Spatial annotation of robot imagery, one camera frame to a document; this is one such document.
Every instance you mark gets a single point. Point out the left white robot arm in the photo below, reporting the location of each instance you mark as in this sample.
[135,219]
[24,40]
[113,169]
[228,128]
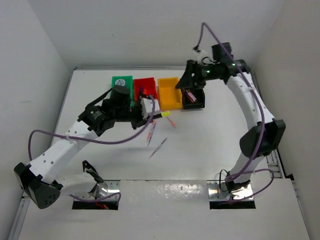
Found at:
[40,179]

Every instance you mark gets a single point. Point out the red pen under highlighter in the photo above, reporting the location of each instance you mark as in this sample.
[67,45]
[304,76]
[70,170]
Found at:
[150,134]

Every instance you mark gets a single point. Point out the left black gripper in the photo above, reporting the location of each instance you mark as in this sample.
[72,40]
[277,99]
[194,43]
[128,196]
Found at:
[140,120]

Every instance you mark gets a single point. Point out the clear grey pen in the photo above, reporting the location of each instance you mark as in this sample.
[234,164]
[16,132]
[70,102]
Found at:
[157,148]

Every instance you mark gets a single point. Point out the pink capped tube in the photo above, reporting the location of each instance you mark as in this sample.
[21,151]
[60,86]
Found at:
[190,96]

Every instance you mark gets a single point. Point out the purple cap black highlighter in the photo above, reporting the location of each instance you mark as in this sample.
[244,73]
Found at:
[141,90]

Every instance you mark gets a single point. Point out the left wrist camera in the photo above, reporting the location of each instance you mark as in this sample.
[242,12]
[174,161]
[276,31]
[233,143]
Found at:
[147,106]

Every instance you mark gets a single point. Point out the black plastic bin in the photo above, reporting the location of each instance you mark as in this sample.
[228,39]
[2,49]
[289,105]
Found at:
[199,94]

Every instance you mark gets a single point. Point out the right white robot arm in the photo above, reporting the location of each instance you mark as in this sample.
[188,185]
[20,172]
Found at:
[264,130]

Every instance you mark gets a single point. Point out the yellow plastic bin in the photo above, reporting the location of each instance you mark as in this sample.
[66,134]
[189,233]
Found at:
[169,97]

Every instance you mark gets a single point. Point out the yellow cap black highlighter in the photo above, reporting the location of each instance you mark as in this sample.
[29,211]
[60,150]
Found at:
[165,114]

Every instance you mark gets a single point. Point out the orange pen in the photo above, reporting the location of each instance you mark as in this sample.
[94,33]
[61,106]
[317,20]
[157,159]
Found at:
[171,122]

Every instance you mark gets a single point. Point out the green plastic bin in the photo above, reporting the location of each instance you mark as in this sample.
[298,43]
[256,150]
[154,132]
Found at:
[130,85]

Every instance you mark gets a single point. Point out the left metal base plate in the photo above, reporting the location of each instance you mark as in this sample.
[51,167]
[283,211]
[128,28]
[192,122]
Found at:
[109,192]

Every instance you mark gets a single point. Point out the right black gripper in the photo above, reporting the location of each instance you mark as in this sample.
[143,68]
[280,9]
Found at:
[187,81]

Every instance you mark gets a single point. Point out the metal base plate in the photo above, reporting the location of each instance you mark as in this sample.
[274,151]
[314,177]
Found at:
[109,192]
[217,192]

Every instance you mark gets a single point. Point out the red plastic bin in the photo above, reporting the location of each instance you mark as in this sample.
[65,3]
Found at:
[148,85]

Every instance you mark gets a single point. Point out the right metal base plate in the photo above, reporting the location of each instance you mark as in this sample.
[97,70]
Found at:
[217,192]

